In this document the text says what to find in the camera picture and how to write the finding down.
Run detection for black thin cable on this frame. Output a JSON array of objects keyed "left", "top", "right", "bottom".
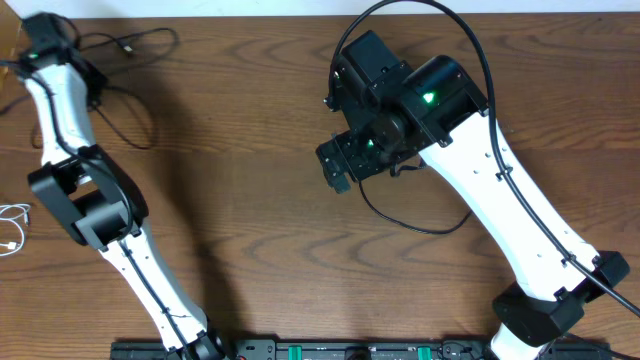
[
  {"left": 0, "top": 27, "right": 180, "bottom": 151},
  {"left": 357, "top": 179, "right": 474, "bottom": 236}
]

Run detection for white thin cable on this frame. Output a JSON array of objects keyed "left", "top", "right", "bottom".
[{"left": 0, "top": 202, "right": 32, "bottom": 258}]

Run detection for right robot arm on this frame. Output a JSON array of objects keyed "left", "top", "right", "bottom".
[{"left": 316, "top": 31, "right": 630, "bottom": 359}]

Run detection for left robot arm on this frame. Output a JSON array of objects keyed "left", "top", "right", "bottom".
[{"left": 15, "top": 12, "right": 233, "bottom": 359}]

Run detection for black left camera cable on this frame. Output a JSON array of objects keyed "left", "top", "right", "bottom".
[{"left": 0, "top": 14, "right": 196, "bottom": 360}]

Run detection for black camera cable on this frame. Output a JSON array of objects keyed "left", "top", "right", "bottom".
[
  {"left": 0, "top": 14, "right": 196, "bottom": 360},
  {"left": 324, "top": 0, "right": 640, "bottom": 360}
]

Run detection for black right camera cable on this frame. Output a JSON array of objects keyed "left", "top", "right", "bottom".
[{"left": 324, "top": 0, "right": 640, "bottom": 360}]

